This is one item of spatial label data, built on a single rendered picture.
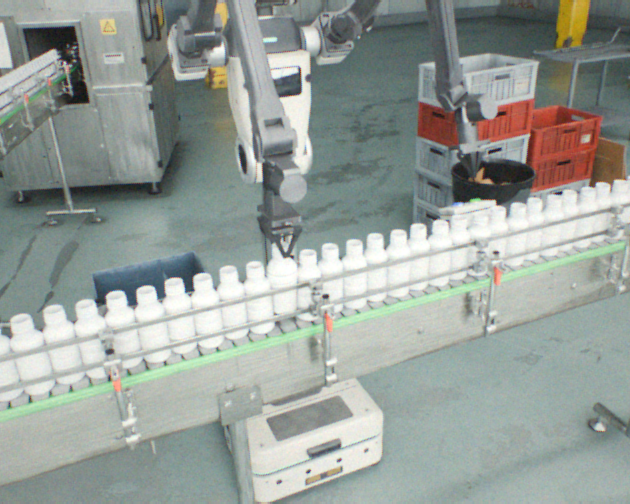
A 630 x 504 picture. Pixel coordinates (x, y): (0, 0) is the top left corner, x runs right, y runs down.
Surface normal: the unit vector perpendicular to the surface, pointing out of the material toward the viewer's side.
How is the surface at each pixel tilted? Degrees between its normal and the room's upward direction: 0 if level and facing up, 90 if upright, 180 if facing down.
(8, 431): 90
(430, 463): 0
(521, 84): 90
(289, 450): 31
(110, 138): 90
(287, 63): 90
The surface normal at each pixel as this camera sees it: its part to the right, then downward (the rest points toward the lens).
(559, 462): -0.04, -0.89
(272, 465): 0.40, 0.40
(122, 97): 0.10, 0.45
